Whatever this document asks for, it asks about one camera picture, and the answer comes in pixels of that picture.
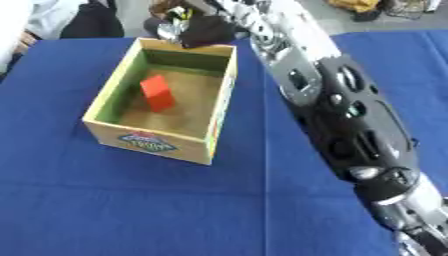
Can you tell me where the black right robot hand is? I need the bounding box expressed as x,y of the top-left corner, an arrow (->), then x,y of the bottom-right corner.
154,6 -> 238,49

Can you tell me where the tan cardboard box green inside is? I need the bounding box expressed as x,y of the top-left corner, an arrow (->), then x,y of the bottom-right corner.
80,37 -> 240,166

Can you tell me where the red rectangular block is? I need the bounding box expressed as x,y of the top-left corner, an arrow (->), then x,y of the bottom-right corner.
138,74 -> 177,113

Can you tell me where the black bag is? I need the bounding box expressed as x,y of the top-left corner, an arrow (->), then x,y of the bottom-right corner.
59,0 -> 126,40

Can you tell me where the yellow cloth bundle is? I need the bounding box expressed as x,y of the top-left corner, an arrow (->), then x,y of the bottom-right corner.
325,0 -> 382,14

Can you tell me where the person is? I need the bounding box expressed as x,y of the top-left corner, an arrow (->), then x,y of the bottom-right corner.
0,0 -> 91,75

